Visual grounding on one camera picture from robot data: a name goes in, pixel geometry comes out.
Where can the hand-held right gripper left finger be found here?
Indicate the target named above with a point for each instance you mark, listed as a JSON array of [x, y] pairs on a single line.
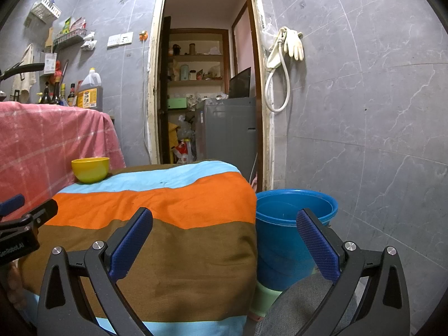
[[129, 241]]

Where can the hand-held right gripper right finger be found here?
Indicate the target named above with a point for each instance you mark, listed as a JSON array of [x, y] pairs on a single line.
[[316, 241]]

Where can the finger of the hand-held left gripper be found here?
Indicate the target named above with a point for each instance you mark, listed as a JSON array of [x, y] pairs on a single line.
[[12, 203], [40, 211]]

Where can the blue plastic bucket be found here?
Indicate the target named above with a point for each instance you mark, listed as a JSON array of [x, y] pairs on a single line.
[[280, 245]]

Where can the person's left hand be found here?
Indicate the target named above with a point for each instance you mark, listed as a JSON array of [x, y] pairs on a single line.
[[15, 283]]

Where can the striped blanket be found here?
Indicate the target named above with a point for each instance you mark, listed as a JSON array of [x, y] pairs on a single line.
[[175, 245]]

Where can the yellow bowl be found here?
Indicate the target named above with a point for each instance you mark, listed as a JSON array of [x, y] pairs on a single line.
[[91, 169]]

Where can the person's grey trousers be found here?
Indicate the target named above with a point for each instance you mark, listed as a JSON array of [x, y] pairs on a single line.
[[297, 304]]

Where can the pink checked cloth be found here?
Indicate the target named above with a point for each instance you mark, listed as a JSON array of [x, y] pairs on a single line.
[[45, 140]]

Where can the red white bag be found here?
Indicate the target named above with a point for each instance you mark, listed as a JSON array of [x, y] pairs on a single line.
[[182, 152]]

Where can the yellow bag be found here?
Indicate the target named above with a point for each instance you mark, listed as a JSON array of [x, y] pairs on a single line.
[[173, 134]]

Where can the yellow-capped bottle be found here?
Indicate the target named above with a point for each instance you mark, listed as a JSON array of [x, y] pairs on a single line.
[[63, 95]]

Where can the red-capped sauce bottle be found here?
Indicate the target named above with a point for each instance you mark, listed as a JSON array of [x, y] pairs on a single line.
[[71, 96]]

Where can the large oil jug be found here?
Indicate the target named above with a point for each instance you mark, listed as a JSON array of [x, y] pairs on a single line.
[[90, 94]]

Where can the white hanging towel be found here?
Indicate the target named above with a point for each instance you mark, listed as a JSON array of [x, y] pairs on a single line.
[[24, 73]]

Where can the black frying pan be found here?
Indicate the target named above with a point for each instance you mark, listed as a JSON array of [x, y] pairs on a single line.
[[24, 68]]

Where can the red hanging utensil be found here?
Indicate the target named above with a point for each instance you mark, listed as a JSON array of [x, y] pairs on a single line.
[[57, 71]]

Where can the white paper label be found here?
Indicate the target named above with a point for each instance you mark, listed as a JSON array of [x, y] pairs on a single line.
[[50, 63]]

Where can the green box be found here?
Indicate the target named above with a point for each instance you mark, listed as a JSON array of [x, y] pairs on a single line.
[[176, 103]]

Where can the wooden cutting board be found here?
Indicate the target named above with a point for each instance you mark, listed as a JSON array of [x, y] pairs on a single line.
[[49, 36]]

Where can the black laptop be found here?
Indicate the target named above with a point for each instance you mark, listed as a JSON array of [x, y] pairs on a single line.
[[240, 84]]

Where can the teal jar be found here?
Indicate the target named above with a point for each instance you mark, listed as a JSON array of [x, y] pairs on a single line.
[[184, 72]]

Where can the white crumpled plastic bag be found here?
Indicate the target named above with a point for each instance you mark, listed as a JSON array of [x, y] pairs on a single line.
[[89, 40]]

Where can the green seasoning packet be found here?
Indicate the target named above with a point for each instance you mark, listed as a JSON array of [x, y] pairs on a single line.
[[67, 26]]

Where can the red seasoning packet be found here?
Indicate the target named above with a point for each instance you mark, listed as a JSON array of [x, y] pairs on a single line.
[[78, 24]]

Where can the white plastic basket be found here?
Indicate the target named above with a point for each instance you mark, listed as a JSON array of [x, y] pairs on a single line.
[[43, 10]]

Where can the wooden shelf unit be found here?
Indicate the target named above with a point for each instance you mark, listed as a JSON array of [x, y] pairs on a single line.
[[199, 56]]

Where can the white rubber gloves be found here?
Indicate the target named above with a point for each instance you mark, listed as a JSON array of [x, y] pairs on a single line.
[[294, 43]]

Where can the brown jar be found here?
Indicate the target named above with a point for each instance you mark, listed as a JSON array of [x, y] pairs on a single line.
[[192, 49]]

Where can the clear plastic bag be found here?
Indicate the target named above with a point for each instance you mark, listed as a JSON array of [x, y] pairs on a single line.
[[269, 36]]

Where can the wooden door frame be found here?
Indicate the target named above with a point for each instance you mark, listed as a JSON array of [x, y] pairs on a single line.
[[260, 77]]

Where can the wall shelf rack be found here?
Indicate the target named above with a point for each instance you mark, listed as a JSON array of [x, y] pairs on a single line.
[[70, 38]]

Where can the white switch plate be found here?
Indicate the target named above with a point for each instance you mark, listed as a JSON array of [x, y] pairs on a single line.
[[120, 39]]

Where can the orange wall hook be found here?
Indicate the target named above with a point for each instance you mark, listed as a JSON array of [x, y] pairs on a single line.
[[143, 36]]

